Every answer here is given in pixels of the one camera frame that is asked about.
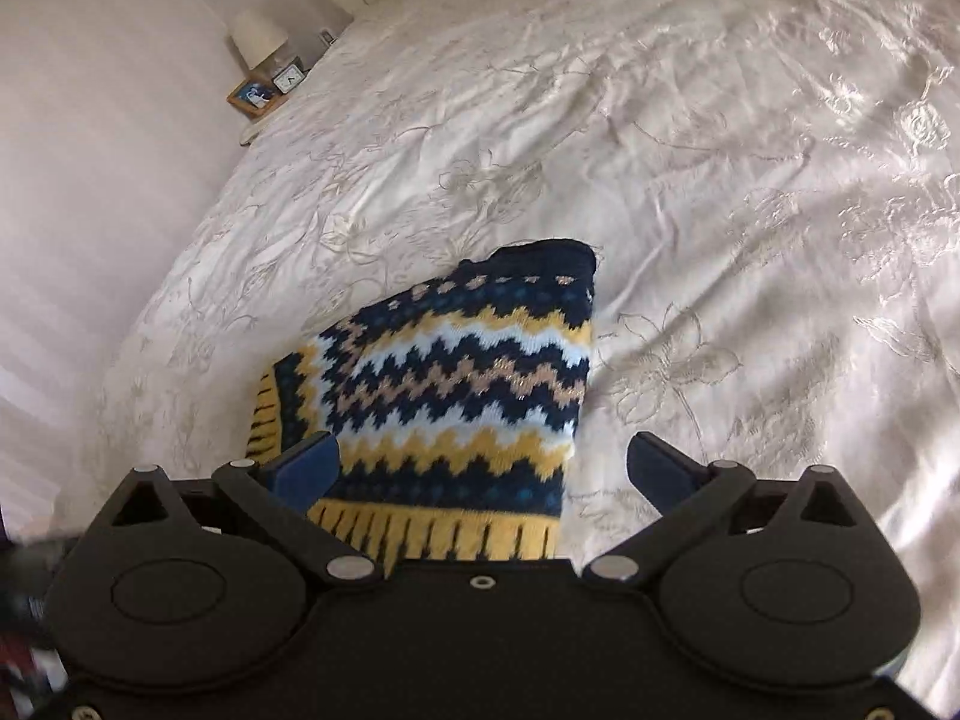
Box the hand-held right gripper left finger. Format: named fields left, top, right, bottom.
left=111, top=430, right=382, bottom=590

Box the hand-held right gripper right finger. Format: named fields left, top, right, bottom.
left=582, top=430, right=877, bottom=590

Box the navy yellow patterned knit sweater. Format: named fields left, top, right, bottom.
left=246, top=238, right=602, bottom=565

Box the white embroidered bedspread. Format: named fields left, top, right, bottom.
left=60, top=0, right=960, bottom=718

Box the white table lamp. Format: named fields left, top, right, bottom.
left=228, top=9, right=290, bottom=76

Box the wooden picture frame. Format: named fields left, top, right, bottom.
left=226, top=75, right=290, bottom=122

